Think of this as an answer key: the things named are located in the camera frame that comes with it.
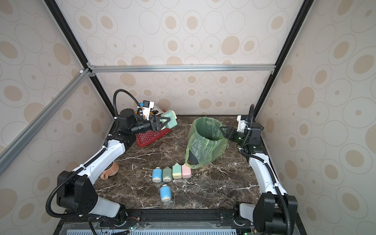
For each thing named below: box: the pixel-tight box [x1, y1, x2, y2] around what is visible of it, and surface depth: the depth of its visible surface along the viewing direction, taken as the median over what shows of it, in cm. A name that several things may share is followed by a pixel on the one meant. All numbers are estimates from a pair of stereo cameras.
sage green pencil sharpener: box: [162, 166, 172, 183], surface depth 83 cm
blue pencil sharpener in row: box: [151, 166, 163, 184], surface depth 83 cm
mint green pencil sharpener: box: [159, 110, 178, 130], surface depth 74 cm
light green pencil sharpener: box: [172, 162, 182, 180], surface depth 85 cm
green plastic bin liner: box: [185, 116, 229, 170], surface depth 77 cm
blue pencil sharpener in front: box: [160, 184, 172, 203], surface depth 76 cm
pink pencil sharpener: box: [181, 164, 192, 179], surface depth 85 cm
